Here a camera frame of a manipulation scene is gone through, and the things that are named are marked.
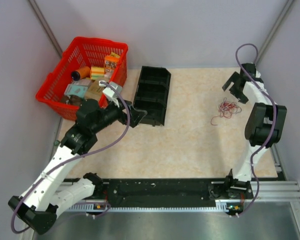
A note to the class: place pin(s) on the dark brown round item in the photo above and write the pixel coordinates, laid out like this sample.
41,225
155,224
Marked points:
72,100

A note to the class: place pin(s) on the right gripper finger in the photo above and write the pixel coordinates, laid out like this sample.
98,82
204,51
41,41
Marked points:
232,79
237,92

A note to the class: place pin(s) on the orange snack box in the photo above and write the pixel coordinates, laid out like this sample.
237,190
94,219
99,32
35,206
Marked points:
110,62

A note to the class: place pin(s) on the brown cardboard box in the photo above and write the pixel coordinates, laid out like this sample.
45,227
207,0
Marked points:
95,91

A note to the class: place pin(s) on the red plastic basket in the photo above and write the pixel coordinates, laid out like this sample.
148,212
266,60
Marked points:
81,52

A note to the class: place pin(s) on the black three-compartment tray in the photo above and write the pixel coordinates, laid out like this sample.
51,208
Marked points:
152,94

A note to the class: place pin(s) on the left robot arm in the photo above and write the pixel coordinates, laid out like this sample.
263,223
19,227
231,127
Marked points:
40,205

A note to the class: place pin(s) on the yellow green sponge pack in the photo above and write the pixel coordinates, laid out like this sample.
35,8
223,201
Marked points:
96,72

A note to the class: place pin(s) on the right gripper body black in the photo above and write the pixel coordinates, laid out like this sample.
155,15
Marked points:
235,83

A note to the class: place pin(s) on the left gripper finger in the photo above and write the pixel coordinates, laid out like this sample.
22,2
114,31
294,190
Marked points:
136,117
131,107

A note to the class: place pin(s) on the orange bottle black cap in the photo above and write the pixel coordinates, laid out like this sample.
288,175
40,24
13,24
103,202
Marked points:
80,73

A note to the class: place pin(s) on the teal packet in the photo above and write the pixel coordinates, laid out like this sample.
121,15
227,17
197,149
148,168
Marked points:
75,90

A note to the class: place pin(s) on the pink packet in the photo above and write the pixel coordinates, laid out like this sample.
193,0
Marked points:
83,82

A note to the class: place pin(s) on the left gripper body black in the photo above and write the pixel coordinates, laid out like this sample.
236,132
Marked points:
122,116

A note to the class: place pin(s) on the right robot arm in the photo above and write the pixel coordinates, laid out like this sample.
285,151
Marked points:
264,127

